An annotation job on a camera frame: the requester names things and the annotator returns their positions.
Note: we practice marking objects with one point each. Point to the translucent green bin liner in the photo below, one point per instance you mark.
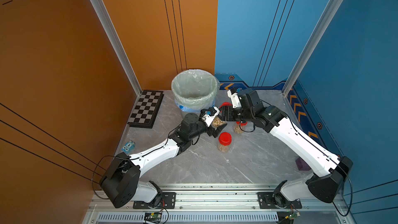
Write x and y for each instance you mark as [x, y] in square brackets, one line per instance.
[194, 90]

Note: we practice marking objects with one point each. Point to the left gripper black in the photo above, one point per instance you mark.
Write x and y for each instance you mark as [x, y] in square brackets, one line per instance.
[210, 130]

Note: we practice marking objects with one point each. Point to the left green circuit board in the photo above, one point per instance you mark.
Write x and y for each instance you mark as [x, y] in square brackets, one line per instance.
[152, 217]

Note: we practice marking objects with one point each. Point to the purple block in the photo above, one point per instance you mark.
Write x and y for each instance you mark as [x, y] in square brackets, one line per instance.
[302, 165]

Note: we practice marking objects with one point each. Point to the peanut jar back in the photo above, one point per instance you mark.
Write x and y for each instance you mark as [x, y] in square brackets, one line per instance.
[238, 129]

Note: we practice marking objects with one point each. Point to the small blue toy block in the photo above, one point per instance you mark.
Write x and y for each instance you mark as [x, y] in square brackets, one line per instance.
[128, 147]

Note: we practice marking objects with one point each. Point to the red lid of jar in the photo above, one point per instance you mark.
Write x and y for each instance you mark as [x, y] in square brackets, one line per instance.
[241, 123]
[225, 104]
[225, 139]

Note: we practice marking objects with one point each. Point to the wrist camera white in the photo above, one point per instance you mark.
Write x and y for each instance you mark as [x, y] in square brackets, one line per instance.
[233, 95]
[209, 115]

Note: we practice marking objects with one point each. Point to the red lid of back jar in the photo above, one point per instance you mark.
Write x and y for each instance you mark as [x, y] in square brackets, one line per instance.
[241, 123]

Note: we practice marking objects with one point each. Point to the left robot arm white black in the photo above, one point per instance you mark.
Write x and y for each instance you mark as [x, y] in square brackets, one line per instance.
[121, 181]

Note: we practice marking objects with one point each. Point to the right aluminium corner post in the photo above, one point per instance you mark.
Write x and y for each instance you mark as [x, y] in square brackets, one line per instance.
[321, 26]

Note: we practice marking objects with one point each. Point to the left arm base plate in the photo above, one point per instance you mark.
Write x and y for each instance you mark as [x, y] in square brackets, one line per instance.
[167, 201]

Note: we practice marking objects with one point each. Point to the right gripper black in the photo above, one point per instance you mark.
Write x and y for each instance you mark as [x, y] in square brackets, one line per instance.
[227, 110]

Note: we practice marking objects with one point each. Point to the red lid of front jar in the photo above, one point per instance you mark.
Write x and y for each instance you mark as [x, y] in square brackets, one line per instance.
[225, 104]

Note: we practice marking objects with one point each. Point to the aluminium corner post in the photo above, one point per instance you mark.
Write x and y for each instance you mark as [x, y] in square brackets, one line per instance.
[321, 26]
[110, 30]

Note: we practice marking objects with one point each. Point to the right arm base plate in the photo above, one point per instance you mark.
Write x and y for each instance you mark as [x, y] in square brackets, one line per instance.
[269, 200]

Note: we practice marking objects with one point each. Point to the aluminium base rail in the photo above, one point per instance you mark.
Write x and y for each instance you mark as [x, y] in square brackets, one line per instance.
[219, 204]

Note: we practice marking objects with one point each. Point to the peanut jar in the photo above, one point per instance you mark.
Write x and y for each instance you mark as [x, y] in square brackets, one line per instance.
[217, 122]
[223, 148]
[238, 129]

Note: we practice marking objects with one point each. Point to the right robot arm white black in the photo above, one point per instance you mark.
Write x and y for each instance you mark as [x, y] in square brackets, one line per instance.
[329, 171]

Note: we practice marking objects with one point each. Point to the left aluminium corner post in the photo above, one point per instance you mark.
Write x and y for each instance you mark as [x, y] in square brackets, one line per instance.
[110, 30]

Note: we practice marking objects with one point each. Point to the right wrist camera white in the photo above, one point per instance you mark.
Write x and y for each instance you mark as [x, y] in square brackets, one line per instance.
[233, 95]

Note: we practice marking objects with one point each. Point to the red lid of middle jar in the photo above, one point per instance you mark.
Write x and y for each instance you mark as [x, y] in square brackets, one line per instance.
[225, 139]

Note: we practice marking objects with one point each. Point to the black white chessboard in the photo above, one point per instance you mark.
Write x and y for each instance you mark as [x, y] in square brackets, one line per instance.
[145, 110]

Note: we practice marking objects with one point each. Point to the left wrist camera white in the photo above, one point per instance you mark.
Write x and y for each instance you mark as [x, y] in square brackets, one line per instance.
[209, 115]

